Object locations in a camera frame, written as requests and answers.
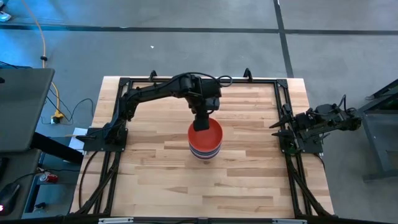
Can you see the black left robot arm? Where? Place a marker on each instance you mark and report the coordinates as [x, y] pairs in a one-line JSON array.
[[155, 90]]

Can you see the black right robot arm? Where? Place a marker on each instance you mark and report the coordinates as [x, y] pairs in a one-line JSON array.
[[329, 119]]

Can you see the black desk beam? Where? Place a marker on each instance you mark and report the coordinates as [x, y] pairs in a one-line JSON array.
[[56, 147]]

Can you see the black frame hook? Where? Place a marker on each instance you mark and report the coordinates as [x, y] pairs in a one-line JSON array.
[[153, 75], [247, 74]]

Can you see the grey monitor desk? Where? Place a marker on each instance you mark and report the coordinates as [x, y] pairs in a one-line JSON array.
[[25, 109]]

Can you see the yellow power plug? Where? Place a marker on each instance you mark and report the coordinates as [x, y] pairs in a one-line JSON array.
[[57, 117]]

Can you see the small black device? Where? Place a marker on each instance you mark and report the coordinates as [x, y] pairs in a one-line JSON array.
[[40, 205]]

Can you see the black computer mouse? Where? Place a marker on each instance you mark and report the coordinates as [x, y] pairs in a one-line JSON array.
[[9, 196]]

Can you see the white metal bar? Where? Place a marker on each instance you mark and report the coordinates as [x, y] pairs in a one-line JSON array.
[[289, 221], [115, 221]]

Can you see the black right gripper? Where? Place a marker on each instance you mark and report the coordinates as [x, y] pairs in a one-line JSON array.
[[298, 124]]

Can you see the white paper sheet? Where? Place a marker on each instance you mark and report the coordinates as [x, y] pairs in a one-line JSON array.
[[77, 143]]

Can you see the maroon bowl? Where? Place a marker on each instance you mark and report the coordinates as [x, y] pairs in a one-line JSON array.
[[205, 156]]

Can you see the grey side desk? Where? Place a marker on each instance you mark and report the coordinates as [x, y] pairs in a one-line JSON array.
[[18, 168]]

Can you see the white shoe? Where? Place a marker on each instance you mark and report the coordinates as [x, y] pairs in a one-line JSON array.
[[4, 16]]

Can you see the orange-red bowl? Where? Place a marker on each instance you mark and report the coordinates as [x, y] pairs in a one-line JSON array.
[[208, 140]]

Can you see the red soda can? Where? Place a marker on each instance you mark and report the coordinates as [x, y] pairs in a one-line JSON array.
[[49, 178]]

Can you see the black corner bracket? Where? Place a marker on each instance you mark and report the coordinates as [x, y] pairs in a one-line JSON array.
[[124, 82], [282, 84]]

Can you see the black metal stand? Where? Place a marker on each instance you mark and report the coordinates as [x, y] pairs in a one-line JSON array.
[[370, 140]]

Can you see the black aluminium table frame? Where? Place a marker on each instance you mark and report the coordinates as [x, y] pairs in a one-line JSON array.
[[264, 81]]

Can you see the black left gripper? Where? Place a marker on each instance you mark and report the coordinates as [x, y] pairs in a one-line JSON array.
[[203, 104]]

